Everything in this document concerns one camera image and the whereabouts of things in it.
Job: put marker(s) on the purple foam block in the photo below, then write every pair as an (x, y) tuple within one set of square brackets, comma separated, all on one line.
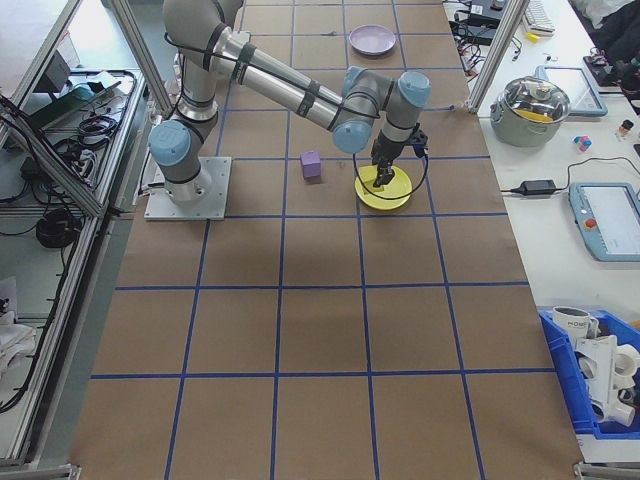
[(311, 165)]

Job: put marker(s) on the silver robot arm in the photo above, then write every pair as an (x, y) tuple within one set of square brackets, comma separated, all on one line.
[(280, 82)]

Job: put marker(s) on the yellow plate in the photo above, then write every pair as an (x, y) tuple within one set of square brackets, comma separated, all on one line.
[(400, 192)]

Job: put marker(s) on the purple plate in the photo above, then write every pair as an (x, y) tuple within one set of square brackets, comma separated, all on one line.
[(375, 40)]

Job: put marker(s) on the red white connector strip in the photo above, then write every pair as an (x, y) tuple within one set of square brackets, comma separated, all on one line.
[(472, 62)]

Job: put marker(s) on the steel pot with glass lid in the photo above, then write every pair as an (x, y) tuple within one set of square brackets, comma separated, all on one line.
[(525, 130)]

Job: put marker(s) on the black power adapter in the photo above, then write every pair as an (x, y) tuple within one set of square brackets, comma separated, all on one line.
[(482, 34), (539, 187)]

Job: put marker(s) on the black laptop with red logo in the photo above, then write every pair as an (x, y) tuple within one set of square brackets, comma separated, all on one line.
[(482, 17)]

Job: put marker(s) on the small yellow block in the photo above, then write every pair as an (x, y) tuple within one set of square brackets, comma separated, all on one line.
[(534, 36)]

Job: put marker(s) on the colourful toy cube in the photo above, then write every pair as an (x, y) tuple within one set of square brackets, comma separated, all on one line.
[(581, 144)]

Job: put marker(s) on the white keyboard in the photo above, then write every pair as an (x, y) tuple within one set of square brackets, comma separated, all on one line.
[(539, 17)]

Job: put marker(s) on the blue teach pendant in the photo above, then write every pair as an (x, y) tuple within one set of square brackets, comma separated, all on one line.
[(582, 90), (610, 225)]

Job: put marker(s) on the red black circuit board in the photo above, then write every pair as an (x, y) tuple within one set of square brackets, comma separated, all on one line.
[(597, 62)]

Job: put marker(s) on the small figurine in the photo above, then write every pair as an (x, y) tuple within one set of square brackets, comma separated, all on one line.
[(623, 131)]

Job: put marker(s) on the white mug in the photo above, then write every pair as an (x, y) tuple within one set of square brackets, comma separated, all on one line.
[(570, 325)]

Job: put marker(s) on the blue storage bin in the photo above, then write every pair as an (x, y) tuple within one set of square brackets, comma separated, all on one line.
[(560, 360)]

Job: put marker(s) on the bystander person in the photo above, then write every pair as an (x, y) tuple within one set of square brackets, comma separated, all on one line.
[(622, 30)]

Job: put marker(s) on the white plastic pipe fitting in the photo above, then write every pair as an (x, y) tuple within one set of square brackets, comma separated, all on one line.
[(600, 370)]

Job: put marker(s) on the white power strip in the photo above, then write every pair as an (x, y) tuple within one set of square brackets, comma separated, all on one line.
[(85, 161)]

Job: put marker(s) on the green circuit board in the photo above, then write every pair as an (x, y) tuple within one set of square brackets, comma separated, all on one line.
[(60, 107)]

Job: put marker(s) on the grey electronics box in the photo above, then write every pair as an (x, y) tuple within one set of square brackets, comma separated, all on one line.
[(52, 72)]

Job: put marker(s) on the white cloth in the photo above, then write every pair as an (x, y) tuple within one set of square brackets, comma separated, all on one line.
[(15, 340)]

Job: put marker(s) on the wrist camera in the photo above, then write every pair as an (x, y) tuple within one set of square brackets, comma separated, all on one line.
[(419, 140)]

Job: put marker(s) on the aluminium profile post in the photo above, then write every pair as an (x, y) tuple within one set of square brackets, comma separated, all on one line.
[(494, 55)]

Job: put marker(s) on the V-shaped metal bar frame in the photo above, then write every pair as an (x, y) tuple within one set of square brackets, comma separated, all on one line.
[(75, 187)]

